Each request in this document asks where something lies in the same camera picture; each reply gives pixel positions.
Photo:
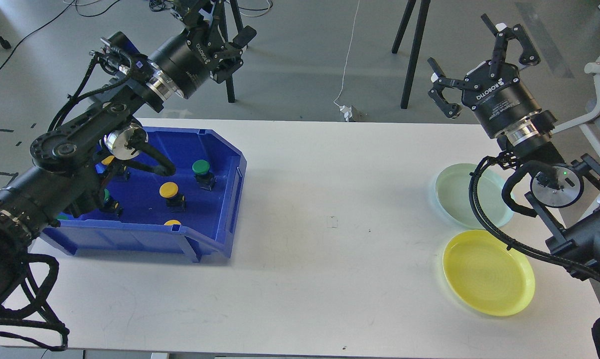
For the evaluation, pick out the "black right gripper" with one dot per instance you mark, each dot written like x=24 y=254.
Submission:
x=502 y=102

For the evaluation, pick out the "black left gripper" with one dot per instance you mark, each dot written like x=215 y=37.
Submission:
x=188 y=59

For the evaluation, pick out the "green push button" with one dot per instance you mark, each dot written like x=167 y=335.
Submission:
x=110 y=206
x=203 y=175

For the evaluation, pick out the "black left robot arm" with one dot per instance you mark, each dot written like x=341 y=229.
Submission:
x=92 y=138

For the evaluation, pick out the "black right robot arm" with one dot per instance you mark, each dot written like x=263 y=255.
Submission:
x=541 y=178

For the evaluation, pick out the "light green plate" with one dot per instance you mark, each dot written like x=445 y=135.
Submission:
x=451 y=193

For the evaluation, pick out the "yellow push button back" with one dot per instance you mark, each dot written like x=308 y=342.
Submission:
x=115 y=169

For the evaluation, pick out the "yellow plate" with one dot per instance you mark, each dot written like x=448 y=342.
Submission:
x=486 y=276

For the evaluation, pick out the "black tripod left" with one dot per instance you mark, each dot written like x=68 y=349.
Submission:
x=232 y=49

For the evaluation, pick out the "black tripod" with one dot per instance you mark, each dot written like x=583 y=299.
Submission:
x=232 y=49
x=415 y=47

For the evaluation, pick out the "black tripod right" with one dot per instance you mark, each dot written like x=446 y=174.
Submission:
x=415 y=47

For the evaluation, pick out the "blue plastic bin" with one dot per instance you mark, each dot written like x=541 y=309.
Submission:
x=208 y=223

